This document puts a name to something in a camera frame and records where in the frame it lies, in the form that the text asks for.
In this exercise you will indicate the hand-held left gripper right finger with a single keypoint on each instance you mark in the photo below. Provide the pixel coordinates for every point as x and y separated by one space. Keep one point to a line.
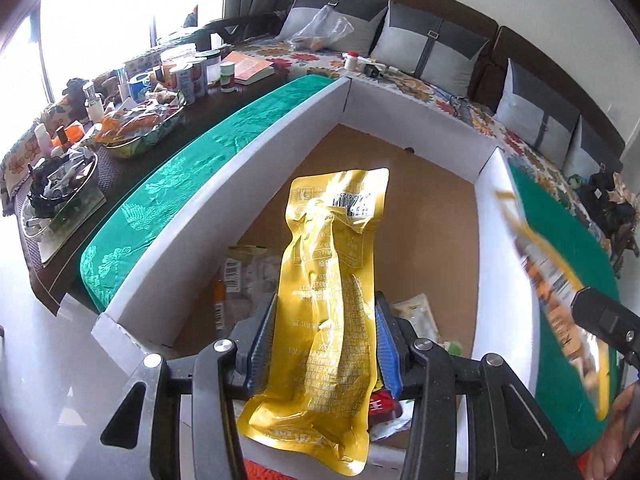
390 355

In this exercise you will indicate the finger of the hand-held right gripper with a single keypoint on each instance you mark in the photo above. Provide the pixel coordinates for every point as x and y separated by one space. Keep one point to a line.
607 320

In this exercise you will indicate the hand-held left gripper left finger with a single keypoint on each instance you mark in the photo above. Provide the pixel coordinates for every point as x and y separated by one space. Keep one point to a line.
260 350

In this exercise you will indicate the yellow-rimmed clear snack packet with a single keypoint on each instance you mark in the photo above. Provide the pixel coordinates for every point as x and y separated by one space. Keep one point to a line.
550 280

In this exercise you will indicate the plain yellow snack packet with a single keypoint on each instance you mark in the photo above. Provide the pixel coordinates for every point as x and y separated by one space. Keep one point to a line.
320 310

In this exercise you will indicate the white cardboard box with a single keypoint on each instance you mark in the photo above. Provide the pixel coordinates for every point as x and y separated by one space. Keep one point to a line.
200 210

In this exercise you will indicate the person's right hand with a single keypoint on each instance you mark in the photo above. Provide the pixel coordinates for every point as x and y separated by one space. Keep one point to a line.
612 450

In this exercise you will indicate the pale green white snack packet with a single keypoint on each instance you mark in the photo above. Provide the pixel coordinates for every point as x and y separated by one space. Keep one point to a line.
417 315

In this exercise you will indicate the small orange snack stick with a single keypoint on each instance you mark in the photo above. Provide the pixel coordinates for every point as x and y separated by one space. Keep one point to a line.
218 305

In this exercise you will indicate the brown bag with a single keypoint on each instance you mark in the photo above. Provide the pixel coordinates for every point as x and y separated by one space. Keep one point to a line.
625 245

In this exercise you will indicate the black jacket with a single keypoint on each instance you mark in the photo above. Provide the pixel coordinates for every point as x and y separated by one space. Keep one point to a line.
600 195

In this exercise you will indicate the grey two-tone pillow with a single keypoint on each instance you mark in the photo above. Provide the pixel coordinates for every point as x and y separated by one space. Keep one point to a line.
585 150
450 55
360 25
530 110

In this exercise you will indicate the round glass tray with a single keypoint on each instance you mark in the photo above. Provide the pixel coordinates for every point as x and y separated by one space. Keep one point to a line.
75 210

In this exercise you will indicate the floral tray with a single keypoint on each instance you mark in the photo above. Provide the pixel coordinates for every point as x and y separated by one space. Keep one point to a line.
150 145

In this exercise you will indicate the dark side table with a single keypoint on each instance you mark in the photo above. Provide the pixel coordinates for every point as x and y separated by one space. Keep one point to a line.
210 110

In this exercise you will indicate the orange snack bags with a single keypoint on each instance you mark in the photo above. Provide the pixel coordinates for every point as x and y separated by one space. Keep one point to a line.
125 127

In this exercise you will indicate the floral bedsheet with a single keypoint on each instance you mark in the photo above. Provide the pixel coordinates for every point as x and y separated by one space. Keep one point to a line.
425 90

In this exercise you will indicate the green-lidded jar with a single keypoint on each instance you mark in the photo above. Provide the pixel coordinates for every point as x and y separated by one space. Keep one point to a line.
227 80

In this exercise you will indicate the brown headboard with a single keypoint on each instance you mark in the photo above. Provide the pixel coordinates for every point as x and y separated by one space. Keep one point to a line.
540 55

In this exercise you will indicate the tin can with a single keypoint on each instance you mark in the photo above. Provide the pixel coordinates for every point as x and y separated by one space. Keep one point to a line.
185 85
200 77

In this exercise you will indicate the orange book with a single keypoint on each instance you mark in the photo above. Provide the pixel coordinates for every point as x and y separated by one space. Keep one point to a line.
252 67

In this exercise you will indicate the dark-lidded jar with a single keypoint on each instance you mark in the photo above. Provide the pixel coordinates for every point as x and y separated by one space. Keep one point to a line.
212 67

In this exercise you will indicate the small orange box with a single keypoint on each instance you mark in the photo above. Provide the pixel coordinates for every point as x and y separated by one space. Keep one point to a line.
72 132

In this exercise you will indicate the white pump bottle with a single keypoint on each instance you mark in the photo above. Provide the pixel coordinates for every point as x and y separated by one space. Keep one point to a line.
92 107

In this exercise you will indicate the white bottle with red cap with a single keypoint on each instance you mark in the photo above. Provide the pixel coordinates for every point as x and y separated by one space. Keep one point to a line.
351 62

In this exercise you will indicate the floral table cloth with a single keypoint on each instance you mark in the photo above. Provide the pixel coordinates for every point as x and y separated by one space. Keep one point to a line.
20 160

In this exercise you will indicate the large white container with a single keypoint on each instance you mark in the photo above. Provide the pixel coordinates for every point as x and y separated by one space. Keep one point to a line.
177 55

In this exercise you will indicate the black chair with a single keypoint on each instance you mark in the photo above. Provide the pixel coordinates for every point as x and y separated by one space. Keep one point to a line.
235 25

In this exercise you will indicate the clear plastic bag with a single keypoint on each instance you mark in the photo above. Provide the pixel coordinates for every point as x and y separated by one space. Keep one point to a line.
325 27

